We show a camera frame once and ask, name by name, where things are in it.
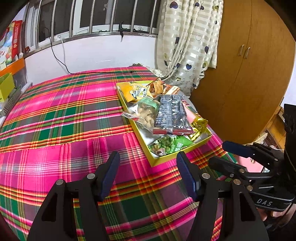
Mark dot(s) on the black hook on bars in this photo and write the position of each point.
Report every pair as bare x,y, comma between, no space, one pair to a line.
122,30

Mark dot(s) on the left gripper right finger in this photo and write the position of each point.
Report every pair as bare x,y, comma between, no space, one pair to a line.
190,175

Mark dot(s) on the red cartoon gift box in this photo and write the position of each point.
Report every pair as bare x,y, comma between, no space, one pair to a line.
10,43

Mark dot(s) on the gold wafer bar wrapper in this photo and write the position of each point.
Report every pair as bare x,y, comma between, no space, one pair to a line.
199,126

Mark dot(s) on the lime green storage box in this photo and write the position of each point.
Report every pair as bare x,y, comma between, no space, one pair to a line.
6,86

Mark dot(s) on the pink plaid tablecloth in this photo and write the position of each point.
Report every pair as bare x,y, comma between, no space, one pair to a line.
65,128

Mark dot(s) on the orange white biscuit packet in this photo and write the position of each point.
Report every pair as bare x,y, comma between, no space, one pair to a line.
158,87

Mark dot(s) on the yellow-green shallow box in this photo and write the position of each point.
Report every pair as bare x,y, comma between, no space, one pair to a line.
145,137

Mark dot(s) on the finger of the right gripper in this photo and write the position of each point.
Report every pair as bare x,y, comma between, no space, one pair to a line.
225,167
237,149

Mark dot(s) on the pink cup-shaped snack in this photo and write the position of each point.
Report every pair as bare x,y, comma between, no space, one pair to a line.
191,116

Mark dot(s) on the metal window bars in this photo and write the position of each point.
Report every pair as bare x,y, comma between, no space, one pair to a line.
48,23

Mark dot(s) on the heart pattern curtain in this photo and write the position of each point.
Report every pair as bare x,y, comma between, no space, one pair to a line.
188,34

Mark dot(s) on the green clear snack packet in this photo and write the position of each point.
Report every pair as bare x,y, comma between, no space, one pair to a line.
143,112

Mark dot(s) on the large yellow snack bag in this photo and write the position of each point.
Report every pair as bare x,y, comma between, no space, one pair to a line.
133,91

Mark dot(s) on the wooden wardrobe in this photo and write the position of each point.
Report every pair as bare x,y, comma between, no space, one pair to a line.
256,53

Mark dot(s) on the person's right hand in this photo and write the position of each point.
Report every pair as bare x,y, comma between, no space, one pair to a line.
283,217

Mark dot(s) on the orange plastic bin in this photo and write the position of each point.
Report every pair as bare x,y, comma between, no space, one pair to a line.
18,71

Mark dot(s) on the green snack bag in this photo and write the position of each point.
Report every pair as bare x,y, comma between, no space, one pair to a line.
166,145

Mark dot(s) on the dark grey snack packet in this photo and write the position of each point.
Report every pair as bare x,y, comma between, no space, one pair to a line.
171,118

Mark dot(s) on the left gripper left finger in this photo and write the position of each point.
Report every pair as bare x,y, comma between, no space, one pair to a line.
106,174

